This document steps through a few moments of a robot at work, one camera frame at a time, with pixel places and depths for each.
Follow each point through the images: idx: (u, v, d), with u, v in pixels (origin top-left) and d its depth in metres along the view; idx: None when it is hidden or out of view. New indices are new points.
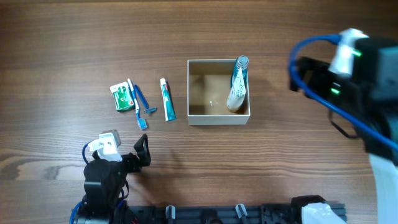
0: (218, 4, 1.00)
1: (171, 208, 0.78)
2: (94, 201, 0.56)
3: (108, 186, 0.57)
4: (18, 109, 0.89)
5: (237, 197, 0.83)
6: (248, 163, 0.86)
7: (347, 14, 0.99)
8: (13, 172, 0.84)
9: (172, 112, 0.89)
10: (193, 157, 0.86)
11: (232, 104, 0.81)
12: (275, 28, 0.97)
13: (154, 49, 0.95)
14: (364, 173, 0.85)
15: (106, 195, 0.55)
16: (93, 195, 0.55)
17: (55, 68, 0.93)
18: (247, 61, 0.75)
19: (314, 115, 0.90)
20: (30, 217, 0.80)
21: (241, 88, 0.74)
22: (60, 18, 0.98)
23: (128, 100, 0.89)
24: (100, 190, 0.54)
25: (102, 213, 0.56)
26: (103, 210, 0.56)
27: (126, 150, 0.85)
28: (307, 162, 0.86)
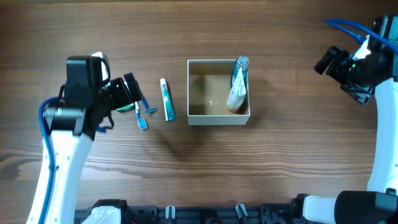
0: (218, 4, 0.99)
1: (171, 208, 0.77)
2: (74, 69, 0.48)
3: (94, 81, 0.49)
4: (18, 109, 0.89)
5: (236, 197, 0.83)
6: (248, 163, 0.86)
7: (347, 13, 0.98)
8: (13, 172, 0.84)
9: (172, 113, 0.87)
10: (193, 157, 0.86)
11: (232, 104, 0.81)
12: (275, 28, 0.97)
13: (154, 49, 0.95)
14: (364, 173, 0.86)
15: (89, 73, 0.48)
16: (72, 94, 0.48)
17: (55, 69, 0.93)
18: (247, 61, 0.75)
19: (314, 115, 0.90)
20: None
21: (241, 88, 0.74)
22: (60, 18, 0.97)
23: None
24: (82, 71, 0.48)
25: (77, 105, 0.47)
26: (82, 94, 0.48)
27: (126, 150, 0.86)
28: (306, 162, 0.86)
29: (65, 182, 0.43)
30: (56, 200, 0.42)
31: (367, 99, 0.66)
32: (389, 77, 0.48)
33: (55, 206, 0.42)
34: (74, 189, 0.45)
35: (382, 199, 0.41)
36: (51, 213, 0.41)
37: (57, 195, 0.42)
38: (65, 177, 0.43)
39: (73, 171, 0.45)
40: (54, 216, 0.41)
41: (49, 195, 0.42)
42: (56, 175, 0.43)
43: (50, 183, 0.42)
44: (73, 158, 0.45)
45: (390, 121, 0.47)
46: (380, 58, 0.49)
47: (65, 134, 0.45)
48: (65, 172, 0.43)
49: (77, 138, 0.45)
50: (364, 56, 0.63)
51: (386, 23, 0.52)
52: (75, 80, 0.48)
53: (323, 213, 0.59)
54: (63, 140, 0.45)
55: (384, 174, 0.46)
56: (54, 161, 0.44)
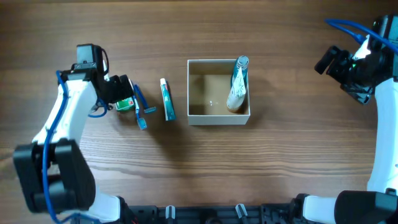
0: (218, 4, 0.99)
1: (171, 208, 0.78)
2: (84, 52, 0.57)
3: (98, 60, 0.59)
4: (18, 109, 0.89)
5: (236, 196, 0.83)
6: (248, 163, 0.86)
7: (347, 13, 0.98)
8: (12, 172, 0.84)
9: (172, 112, 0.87)
10: (193, 157, 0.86)
11: (232, 104, 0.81)
12: (275, 28, 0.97)
13: (154, 49, 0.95)
14: (364, 173, 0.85)
15: (96, 54, 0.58)
16: (81, 66, 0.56)
17: (55, 69, 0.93)
18: (247, 61, 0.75)
19: (314, 115, 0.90)
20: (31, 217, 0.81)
21: (241, 88, 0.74)
22: (59, 18, 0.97)
23: (128, 99, 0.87)
24: (89, 51, 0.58)
25: (85, 70, 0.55)
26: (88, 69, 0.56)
27: (126, 150, 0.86)
28: (306, 162, 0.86)
29: (76, 104, 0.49)
30: (68, 114, 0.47)
31: (367, 98, 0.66)
32: (388, 77, 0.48)
33: (66, 117, 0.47)
34: (81, 118, 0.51)
35: (382, 200, 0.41)
36: (63, 121, 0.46)
37: (68, 111, 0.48)
38: (76, 101, 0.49)
39: (83, 101, 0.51)
40: (64, 122, 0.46)
41: (61, 111, 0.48)
42: (68, 100, 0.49)
43: (63, 105, 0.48)
44: (83, 92, 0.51)
45: (390, 121, 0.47)
46: (380, 58, 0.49)
47: (76, 79, 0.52)
48: (75, 98, 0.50)
49: (86, 82, 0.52)
50: (363, 56, 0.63)
51: (386, 23, 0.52)
52: (83, 58, 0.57)
53: (323, 212, 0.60)
54: (75, 82, 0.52)
55: (384, 174, 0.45)
56: (68, 91, 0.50)
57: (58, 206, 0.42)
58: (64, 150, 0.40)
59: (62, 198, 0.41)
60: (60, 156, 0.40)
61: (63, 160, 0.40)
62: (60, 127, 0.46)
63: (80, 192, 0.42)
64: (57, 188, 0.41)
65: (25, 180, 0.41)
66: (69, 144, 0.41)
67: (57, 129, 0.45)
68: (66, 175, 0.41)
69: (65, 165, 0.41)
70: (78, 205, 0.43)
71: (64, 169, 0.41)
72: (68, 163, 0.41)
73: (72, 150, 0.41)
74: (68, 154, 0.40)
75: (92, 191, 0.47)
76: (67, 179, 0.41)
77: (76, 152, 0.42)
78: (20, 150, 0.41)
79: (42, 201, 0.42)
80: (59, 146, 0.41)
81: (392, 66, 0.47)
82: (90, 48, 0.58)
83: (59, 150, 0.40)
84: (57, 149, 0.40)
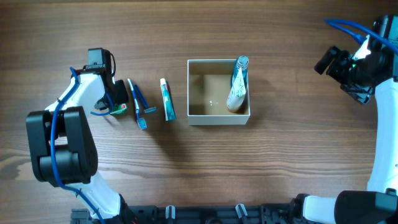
0: (219, 4, 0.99)
1: (171, 208, 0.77)
2: (94, 54, 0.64)
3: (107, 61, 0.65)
4: (18, 109, 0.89)
5: (236, 196, 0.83)
6: (248, 163, 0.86)
7: (347, 13, 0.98)
8: (13, 172, 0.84)
9: (172, 112, 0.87)
10: (192, 157, 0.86)
11: (232, 104, 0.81)
12: (276, 28, 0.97)
13: (154, 49, 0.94)
14: (364, 173, 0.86)
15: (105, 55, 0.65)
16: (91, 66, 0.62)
17: (55, 68, 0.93)
18: (247, 61, 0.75)
19: (314, 115, 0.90)
20: (31, 217, 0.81)
21: (241, 88, 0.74)
22: (60, 18, 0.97)
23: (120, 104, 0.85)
24: (99, 55, 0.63)
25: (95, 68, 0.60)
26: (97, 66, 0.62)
27: (126, 150, 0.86)
28: (307, 162, 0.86)
29: (86, 88, 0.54)
30: (78, 93, 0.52)
31: (368, 98, 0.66)
32: (389, 77, 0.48)
33: (76, 95, 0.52)
34: (88, 102, 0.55)
35: (382, 200, 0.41)
36: (73, 98, 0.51)
37: (78, 92, 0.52)
38: (86, 85, 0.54)
39: (91, 88, 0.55)
40: (74, 99, 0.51)
41: (72, 91, 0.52)
42: (79, 85, 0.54)
43: (74, 87, 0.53)
44: (93, 81, 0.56)
45: (389, 121, 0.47)
46: (380, 58, 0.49)
47: (87, 73, 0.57)
48: (86, 84, 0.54)
49: (96, 75, 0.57)
50: (362, 56, 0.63)
51: (386, 23, 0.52)
52: (93, 60, 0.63)
53: (323, 213, 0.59)
54: (87, 74, 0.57)
55: (383, 174, 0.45)
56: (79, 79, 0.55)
57: (61, 172, 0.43)
58: (73, 115, 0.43)
59: (66, 163, 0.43)
60: (68, 119, 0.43)
61: (71, 123, 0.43)
62: (70, 101, 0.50)
63: (84, 158, 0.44)
64: (63, 153, 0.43)
65: (34, 143, 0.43)
66: (77, 111, 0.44)
67: (67, 102, 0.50)
68: (73, 139, 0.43)
69: (73, 129, 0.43)
70: (81, 173, 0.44)
71: (71, 132, 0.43)
72: (75, 127, 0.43)
73: (80, 116, 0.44)
74: (76, 117, 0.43)
75: (95, 165, 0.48)
76: (73, 144, 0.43)
77: (83, 118, 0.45)
78: (33, 114, 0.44)
79: (47, 166, 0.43)
80: (68, 111, 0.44)
81: (392, 66, 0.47)
82: (100, 51, 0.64)
83: (68, 116, 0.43)
84: (66, 114, 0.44)
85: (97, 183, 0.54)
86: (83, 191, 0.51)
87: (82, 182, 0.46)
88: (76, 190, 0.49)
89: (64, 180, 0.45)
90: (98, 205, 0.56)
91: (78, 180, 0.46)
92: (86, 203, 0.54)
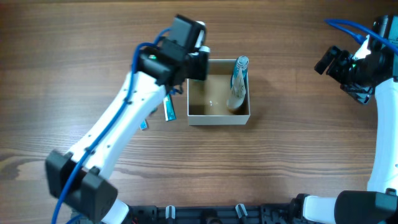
0: (218, 4, 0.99)
1: (171, 208, 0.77)
2: (181, 30, 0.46)
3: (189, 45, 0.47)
4: (18, 109, 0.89)
5: (236, 196, 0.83)
6: (248, 163, 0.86)
7: (348, 13, 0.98)
8: (12, 172, 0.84)
9: (172, 113, 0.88)
10: (193, 157, 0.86)
11: (231, 103, 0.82)
12: (276, 28, 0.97)
13: None
14: (364, 173, 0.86)
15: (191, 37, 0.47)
16: (168, 45, 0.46)
17: (55, 68, 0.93)
18: (247, 61, 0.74)
19: (314, 115, 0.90)
20: (31, 218, 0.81)
21: (241, 89, 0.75)
22: (60, 18, 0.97)
23: None
24: (186, 34, 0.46)
25: (170, 58, 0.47)
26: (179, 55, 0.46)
27: (127, 150, 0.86)
28: (306, 162, 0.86)
29: (128, 122, 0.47)
30: (115, 133, 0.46)
31: (368, 99, 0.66)
32: (388, 77, 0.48)
33: (111, 137, 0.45)
34: (135, 127, 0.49)
35: (383, 200, 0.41)
36: (106, 142, 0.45)
37: (117, 130, 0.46)
38: (131, 114, 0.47)
39: (142, 113, 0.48)
40: (107, 145, 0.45)
41: (112, 126, 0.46)
42: (126, 108, 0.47)
43: (119, 113, 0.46)
44: (143, 105, 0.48)
45: (390, 121, 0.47)
46: (380, 58, 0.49)
47: (148, 77, 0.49)
48: (133, 111, 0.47)
49: (157, 87, 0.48)
50: (362, 56, 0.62)
51: (386, 22, 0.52)
52: (174, 38, 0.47)
53: (323, 213, 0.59)
54: (146, 81, 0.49)
55: (383, 173, 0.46)
56: (130, 96, 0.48)
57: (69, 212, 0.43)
58: (92, 185, 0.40)
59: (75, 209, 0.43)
60: (86, 186, 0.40)
61: (87, 191, 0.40)
62: (101, 149, 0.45)
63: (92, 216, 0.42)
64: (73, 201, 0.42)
65: (52, 181, 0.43)
66: (98, 180, 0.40)
67: (97, 149, 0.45)
68: (84, 201, 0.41)
69: (86, 194, 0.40)
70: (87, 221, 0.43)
71: (84, 196, 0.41)
72: (89, 195, 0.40)
73: (98, 188, 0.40)
74: (93, 188, 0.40)
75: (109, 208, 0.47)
76: (84, 204, 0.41)
77: (104, 186, 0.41)
78: (58, 158, 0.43)
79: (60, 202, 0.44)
80: (90, 177, 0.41)
81: (392, 66, 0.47)
82: (188, 32, 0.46)
83: (87, 181, 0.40)
84: (87, 180, 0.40)
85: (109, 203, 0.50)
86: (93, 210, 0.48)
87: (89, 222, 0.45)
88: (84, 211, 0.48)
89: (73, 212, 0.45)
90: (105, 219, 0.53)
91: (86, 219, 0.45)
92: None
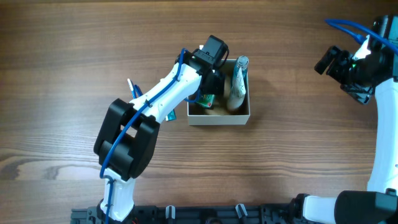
0: (219, 4, 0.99)
1: (171, 208, 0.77)
2: (212, 45, 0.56)
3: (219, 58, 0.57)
4: (18, 109, 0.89)
5: (236, 196, 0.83)
6: (248, 163, 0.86)
7: (348, 12, 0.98)
8: (12, 172, 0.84)
9: (172, 113, 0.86)
10: (193, 157, 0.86)
11: (232, 104, 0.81)
12: (275, 28, 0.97)
13: (154, 49, 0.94)
14: (364, 173, 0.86)
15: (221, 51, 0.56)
16: (202, 55, 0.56)
17: (55, 68, 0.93)
18: (247, 61, 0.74)
19: (314, 115, 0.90)
20: (30, 217, 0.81)
21: (241, 89, 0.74)
22: (60, 18, 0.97)
23: (209, 99, 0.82)
24: (216, 48, 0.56)
25: (203, 61, 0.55)
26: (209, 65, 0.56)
27: None
28: (307, 162, 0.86)
29: (177, 93, 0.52)
30: (166, 97, 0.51)
31: (368, 98, 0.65)
32: (389, 77, 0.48)
33: (163, 99, 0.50)
34: (178, 101, 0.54)
35: (383, 200, 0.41)
36: (160, 101, 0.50)
37: (168, 96, 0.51)
38: (180, 88, 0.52)
39: (184, 93, 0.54)
40: (160, 104, 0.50)
41: (165, 91, 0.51)
42: (175, 83, 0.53)
43: (170, 85, 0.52)
44: (189, 83, 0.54)
45: (390, 121, 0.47)
46: (380, 58, 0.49)
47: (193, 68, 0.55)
48: (181, 85, 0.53)
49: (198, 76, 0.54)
50: (363, 56, 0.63)
51: (386, 22, 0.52)
52: (208, 50, 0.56)
53: (323, 213, 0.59)
54: (189, 70, 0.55)
55: (384, 174, 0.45)
56: (178, 76, 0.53)
57: (113, 160, 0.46)
58: (148, 130, 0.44)
59: (120, 157, 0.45)
60: (142, 130, 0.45)
61: (142, 135, 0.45)
62: (156, 105, 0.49)
63: (135, 165, 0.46)
64: (122, 147, 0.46)
65: (106, 128, 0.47)
66: (153, 127, 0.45)
67: (153, 105, 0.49)
68: (136, 146, 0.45)
69: (140, 139, 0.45)
70: (127, 172, 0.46)
71: (137, 140, 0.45)
72: (144, 139, 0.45)
73: (153, 133, 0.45)
74: (148, 132, 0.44)
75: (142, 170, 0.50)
76: (134, 150, 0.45)
77: (155, 134, 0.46)
78: (120, 105, 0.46)
79: (107, 149, 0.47)
80: (146, 123, 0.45)
81: (392, 66, 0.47)
82: (220, 46, 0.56)
83: (145, 127, 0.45)
84: (143, 126, 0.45)
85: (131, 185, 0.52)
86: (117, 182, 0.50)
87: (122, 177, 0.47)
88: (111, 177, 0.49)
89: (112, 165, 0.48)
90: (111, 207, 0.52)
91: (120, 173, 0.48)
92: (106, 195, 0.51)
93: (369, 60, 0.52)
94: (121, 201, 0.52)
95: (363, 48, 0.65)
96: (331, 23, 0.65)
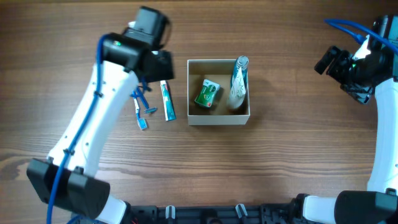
0: (219, 4, 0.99)
1: (171, 208, 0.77)
2: (150, 22, 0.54)
3: (157, 37, 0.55)
4: (18, 109, 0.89)
5: (236, 196, 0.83)
6: (248, 163, 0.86)
7: (348, 12, 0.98)
8: (13, 172, 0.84)
9: (172, 113, 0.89)
10: (193, 157, 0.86)
11: (232, 104, 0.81)
12: (276, 28, 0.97)
13: None
14: (364, 173, 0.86)
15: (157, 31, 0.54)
16: (135, 33, 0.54)
17: (55, 68, 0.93)
18: (247, 61, 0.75)
19: (314, 115, 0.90)
20: (30, 218, 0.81)
21: (241, 88, 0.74)
22: (60, 18, 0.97)
23: (208, 100, 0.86)
24: (151, 23, 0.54)
25: (134, 42, 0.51)
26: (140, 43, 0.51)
27: (126, 150, 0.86)
28: (307, 162, 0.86)
29: (103, 114, 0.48)
30: (91, 128, 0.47)
31: (368, 98, 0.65)
32: (389, 77, 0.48)
33: (88, 133, 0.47)
34: (112, 116, 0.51)
35: (384, 199, 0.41)
36: (84, 137, 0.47)
37: (94, 124, 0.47)
38: (104, 108, 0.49)
39: (115, 104, 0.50)
40: (86, 143, 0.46)
41: (86, 122, 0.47)
42: (99, 102, 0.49)
43: (91, 107, 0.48)
44: (115, 95, 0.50)
45: (391, 121, 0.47)
46: (380, 58, 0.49)
47: (124, 53, 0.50)
48: (106, 102, 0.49)
49: (127, 74, 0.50)
50: (363, 56, 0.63)
51: (386, 22, 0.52)
52: (140, 26, 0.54)
53: (323, 213, 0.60)
54: (114, 71, 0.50)
55: (383, 174, 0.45)
56: (99, 89, 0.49)
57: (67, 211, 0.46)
58: (76, 185, 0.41)
59: (69, 208, 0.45)
60: (73, 189, 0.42)
61: (76, 193, 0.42)
62: (79, 147, 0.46)
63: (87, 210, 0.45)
64: (64, 199, 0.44)
65: (40, 188, 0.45)
66: (81, 178, 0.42)
67: (76, 147, 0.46)
68: (76, 200, 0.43)
69: (77, 196, 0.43)
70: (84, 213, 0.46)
71: (75, 197, 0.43)
72: (79, 196, 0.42)
73: (86, 188, 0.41)
74: (81, 189, 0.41)
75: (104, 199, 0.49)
76: (79, 205, 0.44)
77: (91, 185, 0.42)
78: (38, 165, 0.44)
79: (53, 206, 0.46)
80: (71, 178, 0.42)
81: (392, 66, 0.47)
82: (152, 17, 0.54)
83: (71, 182, 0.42)
84: (71, 181, 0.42)
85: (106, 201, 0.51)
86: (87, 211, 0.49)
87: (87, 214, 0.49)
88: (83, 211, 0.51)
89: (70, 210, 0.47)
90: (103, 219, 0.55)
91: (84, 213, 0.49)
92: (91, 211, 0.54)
93: (370, 60, 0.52)
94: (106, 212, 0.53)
95: (363, 48, 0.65)
96: (331, 23, 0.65)
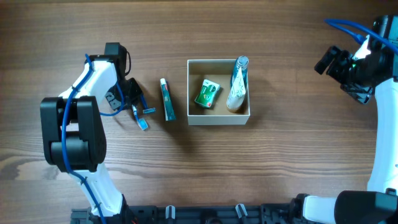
0: (219, 4, 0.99)
1: (171, 208, 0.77)
2: (115, 49, 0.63)
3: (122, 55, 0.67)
4: (18, 109, 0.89)
5: (236, 196, 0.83)
6: (247, 163, 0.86)
7: (348, 12, 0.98)
8: (12, 172, 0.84)
9: (172, 112, 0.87)
10: (192, 157, 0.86)
11: (232, 104, 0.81)
12: (276, 28, 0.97)
13: (154, 49, 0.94)
14: (364, 173, 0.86)
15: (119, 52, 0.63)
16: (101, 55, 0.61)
17: (55, 68, 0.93)
18: (247, 61, 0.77)
19: (314, 115, 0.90)
20: (30, 217, 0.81)
21: (241, 88, 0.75)
22: (60, 18, 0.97)
23: (208, 100, 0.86)
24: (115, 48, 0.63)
25: (108, 55, 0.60)
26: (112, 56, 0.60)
27: (126, 150, 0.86)
28: (307, 162, 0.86)
29: (99, 77, 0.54)
30: (90, 82, 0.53)
31: (368, 98, 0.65)
32: (388, 77, 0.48)
33: (89, 84, 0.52)
34: (99, 90, 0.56)
35: (384, 201, 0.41)
36: (86, 86, 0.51)
37: (92, 80, 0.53)
38: (99, 73, 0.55)
39: (105, 77, 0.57)
40: (87, 88, 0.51)
41: (86, 79, 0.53)
42: (92, 73, 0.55)
43: (87, 74, 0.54)
44: (107, 68, 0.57)
45: (390, 121, 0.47)
46: (380, 58, 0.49)
47: (101, 60, 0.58)
48: (99, 72, 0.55)
49: (110, 63, 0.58)
50: (362, 56, 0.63)
51: (386, 23, 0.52)
52: (108, 52, 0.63)
53: (323, 213, 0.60)
54: (101, 62, 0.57)
55: (384, 174, 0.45)
56: (92, 66, 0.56)
57: (71, 158, 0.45)
58: (87, 104, 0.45)
59: (74, 152, 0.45)
60: (82, 108, 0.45)
61: (84, 112, 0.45)
62: (84, 90, 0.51)
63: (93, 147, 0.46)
64: (73, 139, 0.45)
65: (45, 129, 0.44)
66: (90, 101, 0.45)
67: (81, 90, 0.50)
68: (85, 127, 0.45)
69: (84, 117, 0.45)
70: (89, 159, 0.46)
71: (83, 122, 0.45)
72: (87, 115, 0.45)
73: (92, 105, 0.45)
74: (89, 106, 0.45)
75: (103, 154, 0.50)
76: (85, 134, 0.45)
77: (96, 107, 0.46)
78: (48, 101, 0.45)
79: (57, 151, 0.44)
80: (81, 100, 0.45)
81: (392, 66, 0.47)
82: (117, 46, 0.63)
83: (81, 104, 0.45)
84: (79, 104, 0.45)
85: (102, 173, 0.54)
86: (87, 181, 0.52)
87: (89, 169, 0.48)
88: (82, 178, 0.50)
89: (73, 165, 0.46)
90: (101, 199, 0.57)
91: (86, 167, 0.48)
92: (89, 195, 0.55)
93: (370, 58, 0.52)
94: (104, 188, 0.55)
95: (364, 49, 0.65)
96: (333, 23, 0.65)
